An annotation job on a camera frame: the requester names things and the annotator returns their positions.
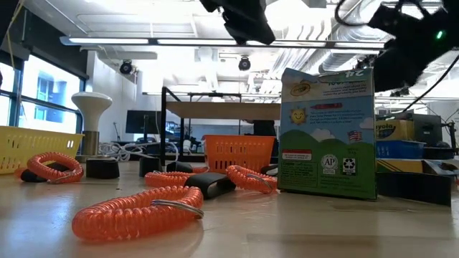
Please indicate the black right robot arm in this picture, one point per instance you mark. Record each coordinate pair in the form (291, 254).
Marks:
(441, 21)

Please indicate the black ceiling spotlight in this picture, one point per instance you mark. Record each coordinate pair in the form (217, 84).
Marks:
(125, 67)
(244, 63)

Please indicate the silver ceiling ducts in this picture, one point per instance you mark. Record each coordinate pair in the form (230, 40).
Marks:
(290, 59)

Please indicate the black equipment box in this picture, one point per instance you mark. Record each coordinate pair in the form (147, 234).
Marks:
(428, 127)

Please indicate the blue plastic basket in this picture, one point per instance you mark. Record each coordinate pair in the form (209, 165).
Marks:
(398, 149)

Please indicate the wooden shelf riser black legs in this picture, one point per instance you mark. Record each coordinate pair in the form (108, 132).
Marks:
(222, 110)

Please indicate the person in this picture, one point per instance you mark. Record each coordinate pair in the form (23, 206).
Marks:
(263, 128)

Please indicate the orange plastic basket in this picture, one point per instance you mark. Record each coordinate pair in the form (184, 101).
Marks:
(236, 150)

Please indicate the long ceiling light bar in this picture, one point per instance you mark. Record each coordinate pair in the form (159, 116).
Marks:
(107, 41)

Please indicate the black computer monitor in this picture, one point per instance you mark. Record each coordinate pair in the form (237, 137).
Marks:
(141, 122)

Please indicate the white mushroom table lamp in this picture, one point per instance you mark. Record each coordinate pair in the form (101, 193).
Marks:
(91, 107)

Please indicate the large window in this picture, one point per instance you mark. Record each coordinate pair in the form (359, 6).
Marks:
(54, 96)

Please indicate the yellow plastic basket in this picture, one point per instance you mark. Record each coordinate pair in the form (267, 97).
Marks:
(36, 150)

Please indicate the black aluminium table frame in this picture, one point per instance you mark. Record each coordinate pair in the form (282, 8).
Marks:
(195, 158)

